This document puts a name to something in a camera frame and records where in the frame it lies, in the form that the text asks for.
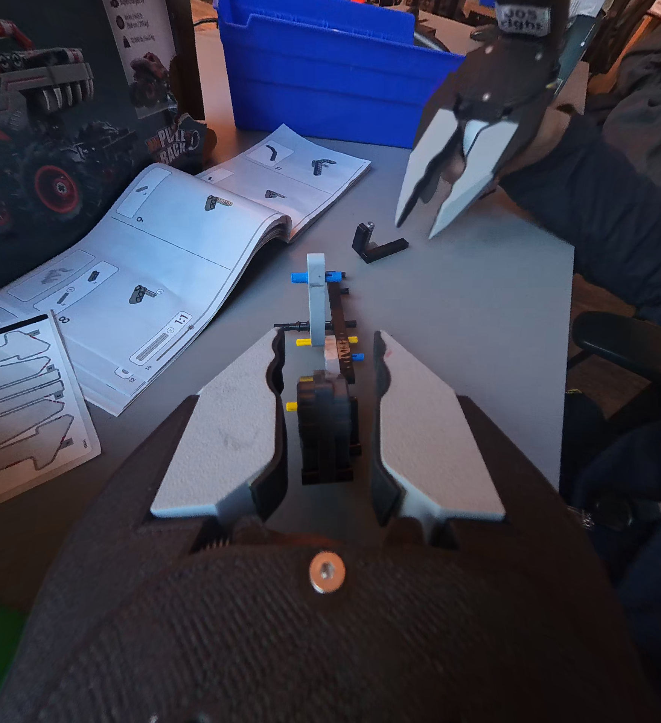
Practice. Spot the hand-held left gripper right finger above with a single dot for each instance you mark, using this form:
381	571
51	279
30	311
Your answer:
438	446

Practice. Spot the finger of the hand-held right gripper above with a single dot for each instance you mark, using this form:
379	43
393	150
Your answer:
429	152
477	175

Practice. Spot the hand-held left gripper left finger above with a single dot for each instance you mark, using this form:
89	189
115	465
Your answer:
223	440

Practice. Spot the black angled lego beam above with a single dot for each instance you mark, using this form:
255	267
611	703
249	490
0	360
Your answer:
364	243

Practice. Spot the partly built lego chassis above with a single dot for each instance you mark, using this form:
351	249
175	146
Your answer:
319	305

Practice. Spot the lego instruction booklet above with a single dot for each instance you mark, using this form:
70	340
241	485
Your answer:
167	237

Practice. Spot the person's right forearm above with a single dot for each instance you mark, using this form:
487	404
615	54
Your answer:
618	226

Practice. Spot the lego sticker sheet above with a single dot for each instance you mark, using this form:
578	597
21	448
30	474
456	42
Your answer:
20	418

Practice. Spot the dark lego set box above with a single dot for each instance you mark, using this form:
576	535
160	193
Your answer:
54	113

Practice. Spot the person's right hand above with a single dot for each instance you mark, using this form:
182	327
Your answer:
534	147

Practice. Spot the blue plastic bin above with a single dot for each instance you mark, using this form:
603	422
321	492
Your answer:
319	84

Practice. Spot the dark jacket on chair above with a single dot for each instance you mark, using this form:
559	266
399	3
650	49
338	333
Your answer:
646	101

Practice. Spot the person's dark clothing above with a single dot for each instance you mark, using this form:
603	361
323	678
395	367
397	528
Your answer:
646	480

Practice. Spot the black chair armrest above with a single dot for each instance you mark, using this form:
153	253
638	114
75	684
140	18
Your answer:
635	344

